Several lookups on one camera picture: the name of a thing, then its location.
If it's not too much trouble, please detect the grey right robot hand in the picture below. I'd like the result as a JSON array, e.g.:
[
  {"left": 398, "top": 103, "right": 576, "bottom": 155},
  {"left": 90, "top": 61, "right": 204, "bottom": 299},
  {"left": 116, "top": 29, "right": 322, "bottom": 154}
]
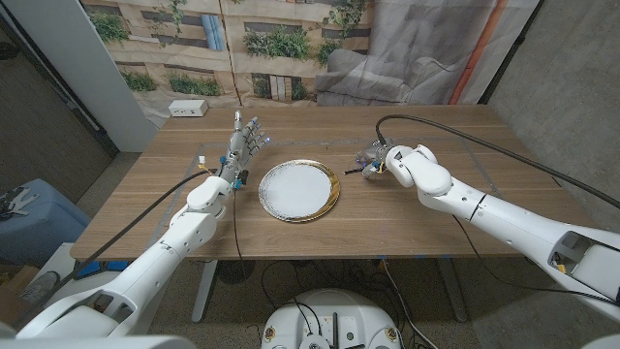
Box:
[{"left": 356, "top": 140, "right": 389, "bottom": 181}]

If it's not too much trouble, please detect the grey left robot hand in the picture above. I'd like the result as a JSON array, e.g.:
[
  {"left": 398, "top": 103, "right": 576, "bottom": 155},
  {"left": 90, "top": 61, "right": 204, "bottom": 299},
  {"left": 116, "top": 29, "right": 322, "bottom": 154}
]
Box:
[{"left": 216, "top": 110, "right": 271, "bottom": 191}]

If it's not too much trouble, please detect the white plate with gold rim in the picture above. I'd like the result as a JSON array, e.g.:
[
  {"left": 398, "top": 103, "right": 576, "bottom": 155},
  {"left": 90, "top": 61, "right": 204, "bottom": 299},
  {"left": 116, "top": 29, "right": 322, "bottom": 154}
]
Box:
[{"left": 258, "top": 159, "right": 341, "bottom": 224}]

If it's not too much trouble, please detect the white power strip box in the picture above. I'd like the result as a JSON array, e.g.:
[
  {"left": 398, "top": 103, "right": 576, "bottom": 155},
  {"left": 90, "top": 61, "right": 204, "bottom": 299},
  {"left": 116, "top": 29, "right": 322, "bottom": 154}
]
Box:
[{"left": 168, "top": 99, "right": 209, "bottom": 118}]

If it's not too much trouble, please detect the printed fabric backdrop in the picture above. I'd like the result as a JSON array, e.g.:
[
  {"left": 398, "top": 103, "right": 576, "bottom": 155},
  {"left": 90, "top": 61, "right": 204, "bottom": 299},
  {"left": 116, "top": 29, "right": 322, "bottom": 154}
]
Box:
[{"left": 79, "top": 0, "right": 542, "bottom": 130}]

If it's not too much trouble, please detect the black round floor object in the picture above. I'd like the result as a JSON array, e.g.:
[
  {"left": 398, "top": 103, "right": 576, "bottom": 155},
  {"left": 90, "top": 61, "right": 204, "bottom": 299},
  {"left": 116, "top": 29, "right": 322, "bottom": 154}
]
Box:
[{"left": 216, "top": 260, "right": 257, "bottom": 286}]

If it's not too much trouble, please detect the white table leg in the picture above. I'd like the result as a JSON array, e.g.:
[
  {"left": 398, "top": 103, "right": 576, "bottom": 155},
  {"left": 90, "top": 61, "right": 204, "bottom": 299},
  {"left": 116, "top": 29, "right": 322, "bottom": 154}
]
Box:
[
  {"left": 435, "top": 256, "right": 470, "bottom": 324},
  {"left": 191, "top": 260, "right": 219, "bottom": 324}
]

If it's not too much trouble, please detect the white robot torso base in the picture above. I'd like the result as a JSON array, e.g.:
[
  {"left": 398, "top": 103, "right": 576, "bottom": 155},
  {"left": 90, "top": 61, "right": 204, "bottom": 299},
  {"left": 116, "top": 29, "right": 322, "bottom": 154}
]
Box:
[{"left": 260, "top": 288, "right": 403, "bottom": 349}]

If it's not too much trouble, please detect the blue plastic container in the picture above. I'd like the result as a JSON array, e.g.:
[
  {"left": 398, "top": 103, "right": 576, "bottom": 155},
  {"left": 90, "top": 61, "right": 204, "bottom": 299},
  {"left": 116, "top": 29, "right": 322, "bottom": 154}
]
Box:
[{"left": 0, "top": 177, "right": 92, "bottom": 268}]

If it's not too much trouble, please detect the thin black left wrist cable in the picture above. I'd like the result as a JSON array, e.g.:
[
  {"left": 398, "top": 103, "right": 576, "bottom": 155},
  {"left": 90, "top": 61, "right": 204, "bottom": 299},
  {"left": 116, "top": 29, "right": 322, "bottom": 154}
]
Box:
[{"left": 232, "top": 191, "right": 247, "bottom": 281}]

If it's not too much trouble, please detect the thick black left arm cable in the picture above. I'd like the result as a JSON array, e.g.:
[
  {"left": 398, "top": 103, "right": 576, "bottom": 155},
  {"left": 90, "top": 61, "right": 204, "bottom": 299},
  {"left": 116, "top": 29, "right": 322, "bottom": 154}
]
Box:
[{"left": 12, "top": 168, "right": 219, "bottom": 333}]

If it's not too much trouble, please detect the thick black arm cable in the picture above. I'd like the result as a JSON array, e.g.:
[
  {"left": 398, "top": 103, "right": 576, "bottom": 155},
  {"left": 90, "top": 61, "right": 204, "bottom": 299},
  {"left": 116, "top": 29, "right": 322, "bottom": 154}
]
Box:
[
  {"left": 12, "top": 168, "right": 219, "bottom": 333},
  {"left": 375, "top": 113, "right": 620, "bottom": 210}
]

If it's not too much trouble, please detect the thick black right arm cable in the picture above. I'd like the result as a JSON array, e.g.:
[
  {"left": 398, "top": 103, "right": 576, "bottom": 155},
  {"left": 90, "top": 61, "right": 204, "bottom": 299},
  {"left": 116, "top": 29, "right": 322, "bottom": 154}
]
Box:
[{"left": 375, "top": 113, "right": 620, "bottom": 210}]

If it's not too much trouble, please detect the white floor cable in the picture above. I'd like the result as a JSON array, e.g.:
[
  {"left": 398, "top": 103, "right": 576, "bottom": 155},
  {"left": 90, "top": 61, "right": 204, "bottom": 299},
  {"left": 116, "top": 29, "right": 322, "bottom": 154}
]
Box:
[{"left": 381, "top": 260, "right": 428, "bottom": 349}]

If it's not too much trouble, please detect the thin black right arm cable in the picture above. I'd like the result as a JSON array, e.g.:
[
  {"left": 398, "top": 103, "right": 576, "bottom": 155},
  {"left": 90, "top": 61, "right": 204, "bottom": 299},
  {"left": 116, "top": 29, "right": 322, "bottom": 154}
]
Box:
[{"left": 451, "top": 215, "right": 620, "bottom": 307}]

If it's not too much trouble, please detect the grey metal bracket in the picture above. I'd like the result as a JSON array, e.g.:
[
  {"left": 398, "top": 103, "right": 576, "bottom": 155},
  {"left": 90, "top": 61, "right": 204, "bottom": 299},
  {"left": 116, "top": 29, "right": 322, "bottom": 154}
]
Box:
[{"left": 0, "top": 186, "right": 41, "bottom": 223}]

